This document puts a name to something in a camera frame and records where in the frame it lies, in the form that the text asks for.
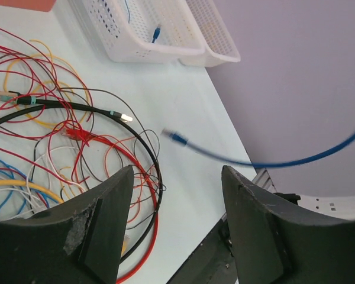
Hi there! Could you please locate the white plastic basket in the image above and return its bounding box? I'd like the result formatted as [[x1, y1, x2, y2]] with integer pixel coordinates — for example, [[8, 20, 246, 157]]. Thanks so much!
[[180, 0, 241, 67], [71, 1, 205, 63]]

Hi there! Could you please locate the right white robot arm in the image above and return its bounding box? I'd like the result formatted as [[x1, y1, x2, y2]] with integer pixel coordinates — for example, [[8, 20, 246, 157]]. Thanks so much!
[[275, 193, 355, 221]]

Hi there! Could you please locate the blue ethernet cable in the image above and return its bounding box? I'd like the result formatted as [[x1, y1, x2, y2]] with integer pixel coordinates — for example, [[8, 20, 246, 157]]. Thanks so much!
[[121, 0, 162, 44], [161, 112, 355, 169]]

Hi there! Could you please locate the thick black cable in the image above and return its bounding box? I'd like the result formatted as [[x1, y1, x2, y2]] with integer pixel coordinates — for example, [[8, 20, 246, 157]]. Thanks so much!
[[0, 90, 163, 261]]

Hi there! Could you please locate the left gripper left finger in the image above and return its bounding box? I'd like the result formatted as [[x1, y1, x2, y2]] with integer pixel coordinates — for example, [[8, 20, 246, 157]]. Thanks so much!
[[0, 166, 134, 283]]

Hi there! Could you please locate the left white plastic basket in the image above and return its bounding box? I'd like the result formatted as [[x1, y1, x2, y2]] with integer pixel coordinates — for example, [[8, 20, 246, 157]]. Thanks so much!
[[71, 1, 205, 63]]

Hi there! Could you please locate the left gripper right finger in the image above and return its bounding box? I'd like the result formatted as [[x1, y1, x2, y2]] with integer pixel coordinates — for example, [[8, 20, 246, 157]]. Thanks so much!
[[221, 166, 355, 283]]

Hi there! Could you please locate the aluminium frame rail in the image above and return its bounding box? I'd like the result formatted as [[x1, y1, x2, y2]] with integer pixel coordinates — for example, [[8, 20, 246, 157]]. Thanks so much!
[[252, 169, 277, 193]]

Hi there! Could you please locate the thick red cable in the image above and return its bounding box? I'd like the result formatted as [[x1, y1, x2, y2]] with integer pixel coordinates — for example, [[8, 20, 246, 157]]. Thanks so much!
[[60, 127, 160, 284]]

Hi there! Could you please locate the thick yellow cable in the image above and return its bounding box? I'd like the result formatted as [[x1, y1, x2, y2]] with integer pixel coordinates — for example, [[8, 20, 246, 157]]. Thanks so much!
[[0, 180, 64, 205]]

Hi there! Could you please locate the orange square box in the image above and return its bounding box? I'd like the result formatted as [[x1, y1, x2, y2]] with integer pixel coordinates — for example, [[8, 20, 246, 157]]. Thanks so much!
[[0, 0, 56, 12]]

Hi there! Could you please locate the right white plastic basket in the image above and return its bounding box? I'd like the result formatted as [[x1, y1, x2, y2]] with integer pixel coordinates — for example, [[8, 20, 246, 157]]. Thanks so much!
[[180, 0, 241, 67]]

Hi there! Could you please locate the thin blue wire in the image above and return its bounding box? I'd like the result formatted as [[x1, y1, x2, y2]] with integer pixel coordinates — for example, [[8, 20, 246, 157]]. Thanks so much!
[[0, 155, 48, 221]]

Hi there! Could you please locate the grey thin wire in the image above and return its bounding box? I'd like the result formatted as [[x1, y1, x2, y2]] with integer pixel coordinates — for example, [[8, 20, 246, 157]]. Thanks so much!
[[0, 51, 168, 231]]

